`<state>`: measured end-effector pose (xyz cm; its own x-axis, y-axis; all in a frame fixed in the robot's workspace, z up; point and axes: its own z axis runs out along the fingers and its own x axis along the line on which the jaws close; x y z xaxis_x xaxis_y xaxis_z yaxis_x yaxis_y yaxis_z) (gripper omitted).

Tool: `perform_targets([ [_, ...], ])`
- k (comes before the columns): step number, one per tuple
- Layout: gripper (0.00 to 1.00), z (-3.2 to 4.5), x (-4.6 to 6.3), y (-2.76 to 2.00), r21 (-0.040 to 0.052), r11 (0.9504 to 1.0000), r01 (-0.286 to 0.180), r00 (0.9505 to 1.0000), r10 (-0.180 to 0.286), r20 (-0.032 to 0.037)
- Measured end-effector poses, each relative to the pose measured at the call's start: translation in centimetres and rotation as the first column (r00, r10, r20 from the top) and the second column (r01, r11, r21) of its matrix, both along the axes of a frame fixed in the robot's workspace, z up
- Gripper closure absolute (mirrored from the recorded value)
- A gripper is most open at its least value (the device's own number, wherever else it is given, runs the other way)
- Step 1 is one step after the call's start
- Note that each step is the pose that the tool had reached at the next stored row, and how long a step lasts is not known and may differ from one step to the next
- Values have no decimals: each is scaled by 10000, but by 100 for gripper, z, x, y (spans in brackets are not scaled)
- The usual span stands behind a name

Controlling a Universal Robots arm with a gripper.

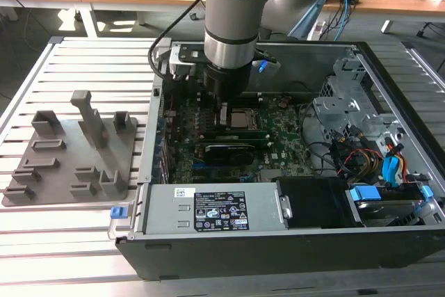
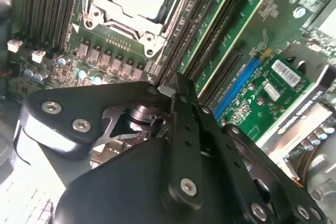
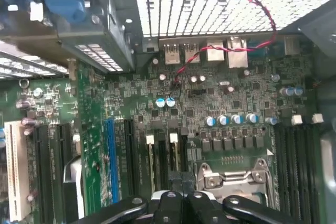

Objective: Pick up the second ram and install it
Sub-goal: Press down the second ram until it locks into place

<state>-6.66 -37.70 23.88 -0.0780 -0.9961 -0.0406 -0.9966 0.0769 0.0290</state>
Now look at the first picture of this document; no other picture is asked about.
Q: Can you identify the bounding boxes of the blue wire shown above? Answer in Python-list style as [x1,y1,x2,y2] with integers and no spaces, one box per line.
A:
[381,139,405,189]

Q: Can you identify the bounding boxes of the blue hanging cable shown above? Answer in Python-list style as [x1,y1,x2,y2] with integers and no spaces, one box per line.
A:
[334,0,353,42]

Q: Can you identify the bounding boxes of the black camera cable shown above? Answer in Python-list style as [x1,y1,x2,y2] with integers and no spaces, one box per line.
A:
[147,0,208,81]

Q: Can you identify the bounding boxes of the black RAM slot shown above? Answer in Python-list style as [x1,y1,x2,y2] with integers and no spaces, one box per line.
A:
[232,98,263,108]
[201,138,274,147]

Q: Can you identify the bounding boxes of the CPU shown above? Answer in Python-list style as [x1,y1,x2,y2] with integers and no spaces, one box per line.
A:
[230,110,257,129]

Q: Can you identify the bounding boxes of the green motherboard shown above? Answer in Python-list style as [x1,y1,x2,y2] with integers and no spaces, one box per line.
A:
[163,91,316,185]

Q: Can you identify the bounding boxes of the silver metal drive cage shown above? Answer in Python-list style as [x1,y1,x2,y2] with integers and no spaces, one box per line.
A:
[311,97,363,145]

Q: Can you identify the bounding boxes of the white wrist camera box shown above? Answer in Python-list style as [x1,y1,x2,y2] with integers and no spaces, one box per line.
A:
[168,48,197,79]

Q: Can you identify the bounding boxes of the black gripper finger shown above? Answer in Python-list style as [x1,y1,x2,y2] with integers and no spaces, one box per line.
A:
[216,98,232,127]

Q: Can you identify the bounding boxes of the CPU socket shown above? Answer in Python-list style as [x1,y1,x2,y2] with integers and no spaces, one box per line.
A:
[213,105,262,135]

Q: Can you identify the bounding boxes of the white power strip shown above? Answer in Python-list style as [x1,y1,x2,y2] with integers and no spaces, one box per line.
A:
[310,19,327,41]

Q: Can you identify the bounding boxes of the black wire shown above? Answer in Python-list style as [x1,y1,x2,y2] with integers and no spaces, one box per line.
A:
[298,100,343,177]

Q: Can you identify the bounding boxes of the black open PC case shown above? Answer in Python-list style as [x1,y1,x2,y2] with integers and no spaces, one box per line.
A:
[108,40,445,281]

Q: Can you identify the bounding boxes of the black graphics card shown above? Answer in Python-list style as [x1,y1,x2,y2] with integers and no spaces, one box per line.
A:
[204,143,256,166]

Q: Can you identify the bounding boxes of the black plastic shroud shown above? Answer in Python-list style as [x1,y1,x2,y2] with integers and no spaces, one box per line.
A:
[273,176,366,230]

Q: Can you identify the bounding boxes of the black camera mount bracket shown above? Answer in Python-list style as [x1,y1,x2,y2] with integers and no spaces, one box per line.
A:
[172,43,207,65]

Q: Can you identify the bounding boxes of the orange yellow red wire bundle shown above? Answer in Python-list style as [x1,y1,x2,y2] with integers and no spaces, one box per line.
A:
[346,148,408,184]

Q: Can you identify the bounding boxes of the green RAM stick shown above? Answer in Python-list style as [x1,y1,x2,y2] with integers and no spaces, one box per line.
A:
[202,131,269,140]

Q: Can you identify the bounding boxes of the grey parts rack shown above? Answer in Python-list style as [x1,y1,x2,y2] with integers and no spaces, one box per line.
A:
[1,90,140,207]

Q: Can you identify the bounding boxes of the hard disk in blue carrier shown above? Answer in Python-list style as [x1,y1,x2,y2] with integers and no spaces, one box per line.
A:
[343,184,434,228]

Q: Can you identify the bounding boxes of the grey power supply with label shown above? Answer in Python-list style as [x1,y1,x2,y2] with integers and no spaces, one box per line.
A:
[140,182,291,236]

